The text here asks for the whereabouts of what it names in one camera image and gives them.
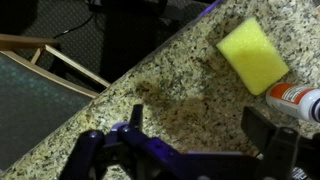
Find wooden chair grey seat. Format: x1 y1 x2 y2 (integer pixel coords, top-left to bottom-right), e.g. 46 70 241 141
0 33 111 172

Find black floor cable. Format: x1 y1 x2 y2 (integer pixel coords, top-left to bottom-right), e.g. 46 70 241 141
53 12 96 40

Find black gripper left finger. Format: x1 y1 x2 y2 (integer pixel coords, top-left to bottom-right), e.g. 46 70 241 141
59 104 188 180

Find white pill bottle orange label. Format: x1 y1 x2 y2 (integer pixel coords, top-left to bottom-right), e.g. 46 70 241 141
265 82 320 124

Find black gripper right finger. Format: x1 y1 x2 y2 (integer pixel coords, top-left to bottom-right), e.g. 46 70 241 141
241 106 320 180

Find yellow sponge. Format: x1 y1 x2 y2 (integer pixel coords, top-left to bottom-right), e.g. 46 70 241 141
215 17 290 97

